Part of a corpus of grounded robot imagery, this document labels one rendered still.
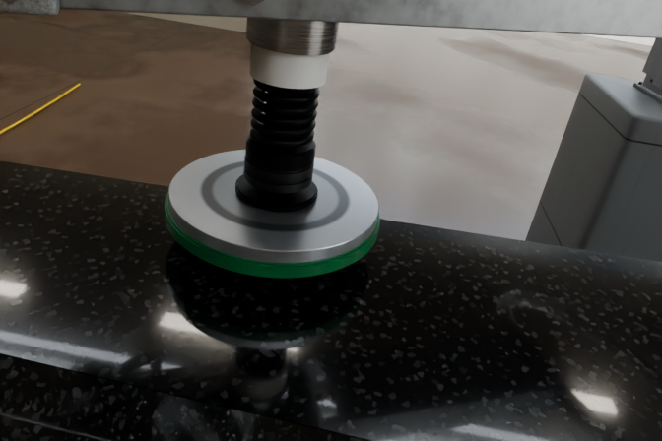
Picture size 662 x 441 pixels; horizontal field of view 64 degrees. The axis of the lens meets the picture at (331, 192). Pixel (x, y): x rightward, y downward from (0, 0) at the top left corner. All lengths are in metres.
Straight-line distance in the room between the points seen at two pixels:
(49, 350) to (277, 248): 0.19
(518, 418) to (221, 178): 0.35
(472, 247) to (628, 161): 0.84
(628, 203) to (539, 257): 0.84
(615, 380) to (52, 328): 0.46
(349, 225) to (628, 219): 1.08
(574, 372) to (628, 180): 0.98
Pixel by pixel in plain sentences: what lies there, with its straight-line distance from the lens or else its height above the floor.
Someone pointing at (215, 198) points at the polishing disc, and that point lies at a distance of 0.53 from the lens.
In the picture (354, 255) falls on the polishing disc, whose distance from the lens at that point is 0.50.
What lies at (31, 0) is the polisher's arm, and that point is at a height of 1.09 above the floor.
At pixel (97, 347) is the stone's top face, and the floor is 0.85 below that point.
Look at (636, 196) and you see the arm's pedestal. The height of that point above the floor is 0.66.
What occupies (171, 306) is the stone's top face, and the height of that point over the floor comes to 0.85.
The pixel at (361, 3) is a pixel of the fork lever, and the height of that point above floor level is 1.10.
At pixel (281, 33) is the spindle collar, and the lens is 0.46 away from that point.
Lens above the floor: 1.16
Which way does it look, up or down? 28 degrees down
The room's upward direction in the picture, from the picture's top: 9 degrees clockwise
